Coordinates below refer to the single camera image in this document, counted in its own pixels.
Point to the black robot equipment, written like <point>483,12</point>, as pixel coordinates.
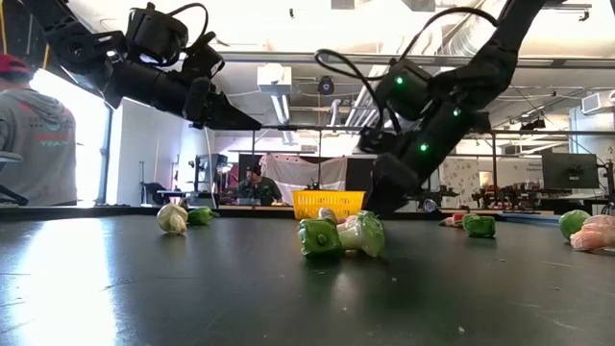
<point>509,197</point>

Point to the black computer monitor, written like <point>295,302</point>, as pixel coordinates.
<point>569,170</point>

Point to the grey overhead beam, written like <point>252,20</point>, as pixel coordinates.
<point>288,58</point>

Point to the green toy bell pepper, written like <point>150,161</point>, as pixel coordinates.
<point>318,238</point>
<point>479,227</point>
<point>202,216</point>

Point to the black spotlight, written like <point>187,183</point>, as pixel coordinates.
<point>533,124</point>

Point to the person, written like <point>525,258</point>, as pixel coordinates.
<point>38,144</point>
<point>262,190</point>

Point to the red toy chili pepper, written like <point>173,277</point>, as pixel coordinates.
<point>458,216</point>

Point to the white hanging cloth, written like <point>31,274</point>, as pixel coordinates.
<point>298,175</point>

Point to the white patterned curtain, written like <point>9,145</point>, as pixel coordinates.
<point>454,182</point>

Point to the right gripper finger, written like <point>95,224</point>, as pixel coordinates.
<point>389,202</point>

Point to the yellow plastic basket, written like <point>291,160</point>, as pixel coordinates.
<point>307,202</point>

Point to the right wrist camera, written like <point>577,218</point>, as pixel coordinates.
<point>408,96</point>

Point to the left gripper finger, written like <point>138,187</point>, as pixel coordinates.
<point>230,127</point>
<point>226,110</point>

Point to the black metal rack frame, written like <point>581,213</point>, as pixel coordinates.
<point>298,128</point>

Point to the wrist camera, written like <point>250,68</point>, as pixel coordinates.
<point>408,96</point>
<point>156,36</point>

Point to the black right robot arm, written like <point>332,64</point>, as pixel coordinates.
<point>495,57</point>

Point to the green white toy bok choy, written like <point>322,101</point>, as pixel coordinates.
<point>365,233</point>
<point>574,223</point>

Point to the black ceiling track light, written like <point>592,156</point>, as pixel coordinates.
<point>584,16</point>

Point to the black table mat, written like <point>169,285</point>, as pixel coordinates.
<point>192,288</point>

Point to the black ceiling camera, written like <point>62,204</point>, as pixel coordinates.
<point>326,86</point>

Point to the black curtain panel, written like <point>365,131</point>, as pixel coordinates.
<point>358,175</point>

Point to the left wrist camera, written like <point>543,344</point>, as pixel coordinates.
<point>156,36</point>

